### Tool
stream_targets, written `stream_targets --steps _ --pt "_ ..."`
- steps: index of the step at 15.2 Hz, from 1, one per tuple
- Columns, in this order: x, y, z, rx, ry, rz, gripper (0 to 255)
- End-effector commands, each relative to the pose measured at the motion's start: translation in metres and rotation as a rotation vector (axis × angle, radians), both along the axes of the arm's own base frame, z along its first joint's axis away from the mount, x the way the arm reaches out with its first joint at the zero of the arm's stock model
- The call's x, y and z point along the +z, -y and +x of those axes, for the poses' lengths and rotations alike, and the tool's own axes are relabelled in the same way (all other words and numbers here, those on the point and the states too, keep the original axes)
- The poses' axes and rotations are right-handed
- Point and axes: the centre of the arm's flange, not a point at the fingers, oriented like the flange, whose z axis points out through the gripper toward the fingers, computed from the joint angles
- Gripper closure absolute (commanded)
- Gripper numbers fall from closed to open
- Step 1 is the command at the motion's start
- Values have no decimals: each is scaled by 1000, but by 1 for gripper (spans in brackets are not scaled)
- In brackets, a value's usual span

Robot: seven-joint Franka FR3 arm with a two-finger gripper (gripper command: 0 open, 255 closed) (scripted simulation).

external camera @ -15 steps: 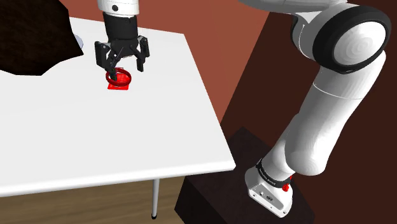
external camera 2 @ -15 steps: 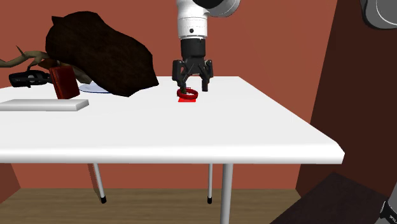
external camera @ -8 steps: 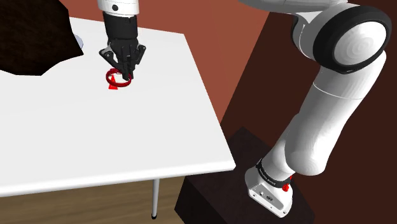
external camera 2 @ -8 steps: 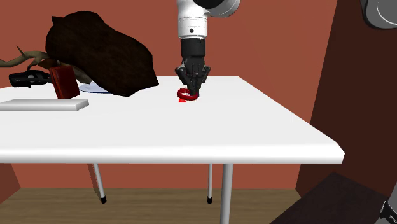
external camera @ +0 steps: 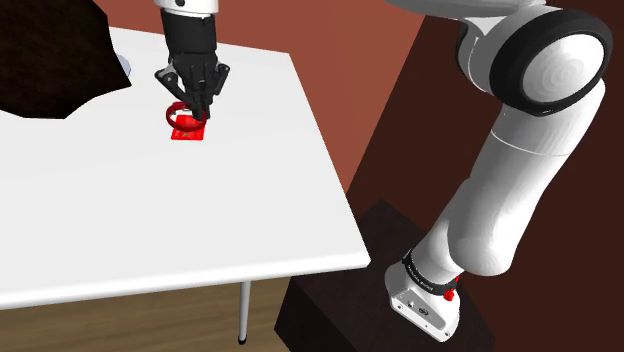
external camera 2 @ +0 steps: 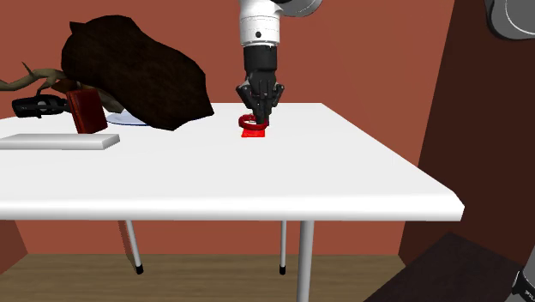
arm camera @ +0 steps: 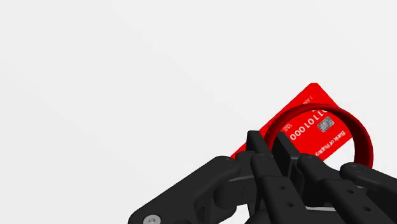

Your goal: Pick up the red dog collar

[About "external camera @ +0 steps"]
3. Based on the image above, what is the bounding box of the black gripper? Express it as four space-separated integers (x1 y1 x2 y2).
154 9 231 122

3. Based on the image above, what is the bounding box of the red flat square card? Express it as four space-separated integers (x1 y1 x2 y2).
170 114 207 143

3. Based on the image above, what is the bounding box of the white table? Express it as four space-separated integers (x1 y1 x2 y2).
0 26 372 345

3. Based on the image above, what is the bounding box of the dark brown bulky object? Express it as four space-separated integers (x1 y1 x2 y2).
0 0 133 120

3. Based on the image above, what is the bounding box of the dark robot stand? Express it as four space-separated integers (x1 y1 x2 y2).
274 198 496 352

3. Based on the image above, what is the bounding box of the pale grey round dish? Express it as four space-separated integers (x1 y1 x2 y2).
115 53 133 78

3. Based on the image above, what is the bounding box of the red ring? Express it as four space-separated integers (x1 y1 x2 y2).
165 101 208 133

